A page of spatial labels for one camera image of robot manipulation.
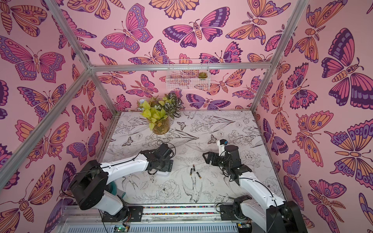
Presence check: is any white digital alarm clock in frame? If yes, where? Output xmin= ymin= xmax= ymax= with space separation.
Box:
xmin=156 ymin=171 xmax=170 ymax=177

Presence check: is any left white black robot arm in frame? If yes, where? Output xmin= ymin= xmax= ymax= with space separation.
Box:
xmin=68 ymin=143 xmax=176 ymax=222

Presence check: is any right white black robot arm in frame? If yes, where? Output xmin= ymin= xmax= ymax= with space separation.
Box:
xmin=203 ymin=144 xmax=308 ymax=233

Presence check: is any green plant in glass vase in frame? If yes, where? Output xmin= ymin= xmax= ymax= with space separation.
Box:
xmin=139 ymin=99 xmax=170 ymax=135

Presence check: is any dark patterned leaf plant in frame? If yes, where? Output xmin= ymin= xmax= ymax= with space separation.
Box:
xmin=163 ymin=93 xmax=183 ymax=119

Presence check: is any small succulent in basket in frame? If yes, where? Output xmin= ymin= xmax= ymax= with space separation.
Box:
xmin=198 ymin=72 xmax=208 ymax=79

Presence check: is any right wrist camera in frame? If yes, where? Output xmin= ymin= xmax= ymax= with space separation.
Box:
xmin=217 ymin=139 xmax=228 ymax=156

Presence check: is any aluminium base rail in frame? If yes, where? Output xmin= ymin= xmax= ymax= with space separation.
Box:
xmin=53 ymin=203 xmax=264 ymax=233

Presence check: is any white wire wall basket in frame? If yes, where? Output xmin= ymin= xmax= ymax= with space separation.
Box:
xmin=164 ymin=58 xmax=211 ymax=91

